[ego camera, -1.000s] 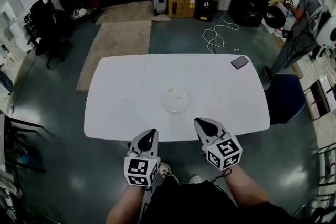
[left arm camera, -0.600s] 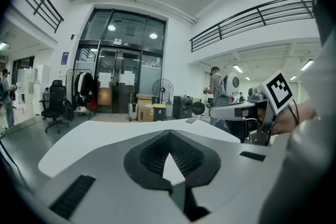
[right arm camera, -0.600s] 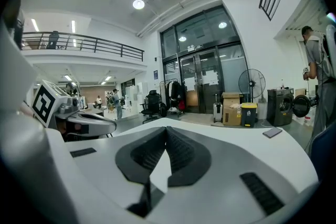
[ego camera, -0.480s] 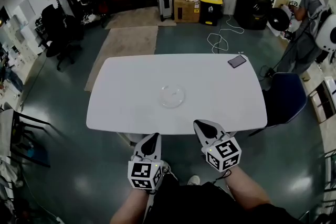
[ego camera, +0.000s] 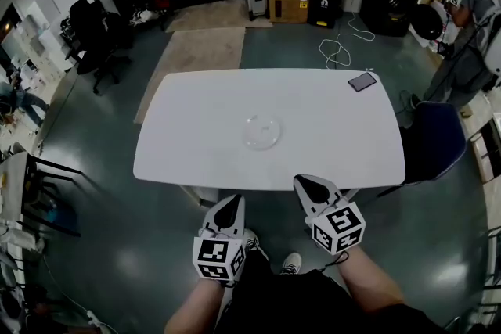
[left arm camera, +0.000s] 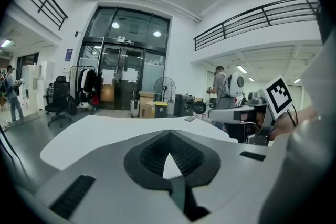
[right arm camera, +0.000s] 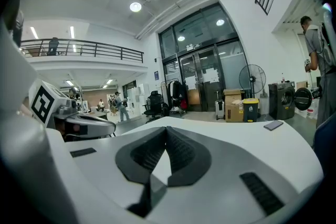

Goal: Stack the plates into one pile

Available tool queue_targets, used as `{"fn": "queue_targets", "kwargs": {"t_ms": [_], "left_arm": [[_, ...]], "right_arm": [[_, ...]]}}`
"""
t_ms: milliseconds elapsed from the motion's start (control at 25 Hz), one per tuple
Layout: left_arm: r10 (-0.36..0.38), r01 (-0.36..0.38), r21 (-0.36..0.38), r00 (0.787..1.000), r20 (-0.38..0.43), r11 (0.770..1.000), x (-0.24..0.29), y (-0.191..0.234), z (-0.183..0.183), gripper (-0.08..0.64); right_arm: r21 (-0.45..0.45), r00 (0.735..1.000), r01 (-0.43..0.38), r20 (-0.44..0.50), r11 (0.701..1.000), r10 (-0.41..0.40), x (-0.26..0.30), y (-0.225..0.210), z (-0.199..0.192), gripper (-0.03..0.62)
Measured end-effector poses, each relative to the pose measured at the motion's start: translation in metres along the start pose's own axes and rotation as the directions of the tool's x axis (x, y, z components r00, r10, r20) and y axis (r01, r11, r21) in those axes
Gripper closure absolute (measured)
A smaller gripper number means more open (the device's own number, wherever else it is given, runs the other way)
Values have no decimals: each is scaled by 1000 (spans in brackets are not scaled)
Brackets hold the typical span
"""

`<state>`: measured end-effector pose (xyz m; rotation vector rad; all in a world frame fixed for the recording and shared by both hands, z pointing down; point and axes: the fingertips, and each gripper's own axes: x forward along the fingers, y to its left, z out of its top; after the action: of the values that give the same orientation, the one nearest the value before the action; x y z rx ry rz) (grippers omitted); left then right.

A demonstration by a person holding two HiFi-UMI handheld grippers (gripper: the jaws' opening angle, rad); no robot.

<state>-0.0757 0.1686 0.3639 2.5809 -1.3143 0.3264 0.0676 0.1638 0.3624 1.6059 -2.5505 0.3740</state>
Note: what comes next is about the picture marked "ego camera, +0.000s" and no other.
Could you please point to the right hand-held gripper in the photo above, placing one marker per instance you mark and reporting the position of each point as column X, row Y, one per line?
column 338, row 228

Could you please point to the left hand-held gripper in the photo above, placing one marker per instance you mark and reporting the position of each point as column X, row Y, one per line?
column 215, row 254

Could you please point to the clear glass plate yellow sticker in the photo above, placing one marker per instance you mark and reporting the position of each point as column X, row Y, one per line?
column 254, row 119

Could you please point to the person's right forearm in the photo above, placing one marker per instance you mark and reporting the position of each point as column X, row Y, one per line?
column 368, row 281

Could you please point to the person's left forearm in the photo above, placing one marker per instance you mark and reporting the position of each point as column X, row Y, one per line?
column 195, row 309

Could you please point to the person's left shoe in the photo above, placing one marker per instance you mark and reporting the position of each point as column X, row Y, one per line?
column 254, row 244

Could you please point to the person's shoe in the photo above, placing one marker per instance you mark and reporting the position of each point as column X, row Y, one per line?
column 291, row 264
column 254, row 244

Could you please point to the person's right shoe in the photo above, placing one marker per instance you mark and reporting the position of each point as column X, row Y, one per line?
column 291, row 264

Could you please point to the person's black clothes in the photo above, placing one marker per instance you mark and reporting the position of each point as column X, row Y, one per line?
column 289, row 301

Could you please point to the black smartphone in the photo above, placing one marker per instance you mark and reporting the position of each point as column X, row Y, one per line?
column 362, row 81

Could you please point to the dark blue chair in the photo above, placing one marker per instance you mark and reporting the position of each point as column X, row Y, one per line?
column 434, row 144

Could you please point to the large brown floor mat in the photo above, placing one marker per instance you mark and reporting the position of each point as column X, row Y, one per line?
column 195, row 66

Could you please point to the white power strip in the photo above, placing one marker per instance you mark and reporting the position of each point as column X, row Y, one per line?
column 94, row 318

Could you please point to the large brown cardboard box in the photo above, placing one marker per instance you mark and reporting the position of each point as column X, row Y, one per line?
column 289, row 8

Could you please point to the black bin yellow lid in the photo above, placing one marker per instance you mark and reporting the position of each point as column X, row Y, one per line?
column 325, row 4

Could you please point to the small brown floor mat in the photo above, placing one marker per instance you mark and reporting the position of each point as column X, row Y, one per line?
column 219, row 13

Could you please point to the black washing machine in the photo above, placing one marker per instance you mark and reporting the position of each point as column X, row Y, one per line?
column 385, row 4

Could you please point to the black office chair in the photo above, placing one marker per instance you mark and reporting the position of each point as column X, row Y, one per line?
column 98, row 43

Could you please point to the white storage cabinet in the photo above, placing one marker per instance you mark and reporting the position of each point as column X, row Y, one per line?
column 43, row 43

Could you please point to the black metal frame chair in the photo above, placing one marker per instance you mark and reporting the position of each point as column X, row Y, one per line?
column 30, row 187

